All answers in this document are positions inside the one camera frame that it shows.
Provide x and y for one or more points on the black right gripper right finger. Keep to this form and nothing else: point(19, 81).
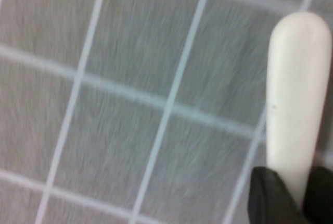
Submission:
point(321, 195)

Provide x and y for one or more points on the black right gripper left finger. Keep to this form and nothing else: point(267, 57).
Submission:
point(270, 200)

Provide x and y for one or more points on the cream white plastic knife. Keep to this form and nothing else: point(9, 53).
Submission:
point(296, 91)

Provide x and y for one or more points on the grey grid pattern table mat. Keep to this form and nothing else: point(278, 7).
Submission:
point(130, 104)

